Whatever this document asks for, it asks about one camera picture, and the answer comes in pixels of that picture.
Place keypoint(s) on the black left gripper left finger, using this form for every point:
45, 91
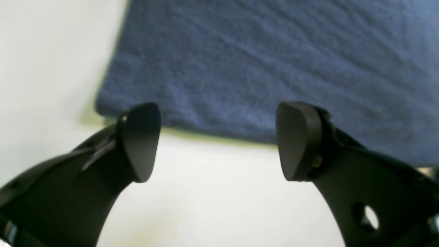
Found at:
65, 201

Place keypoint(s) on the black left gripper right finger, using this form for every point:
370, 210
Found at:
376, 200

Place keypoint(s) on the dark blue T-shirt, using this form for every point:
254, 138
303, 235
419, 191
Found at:
222, 66

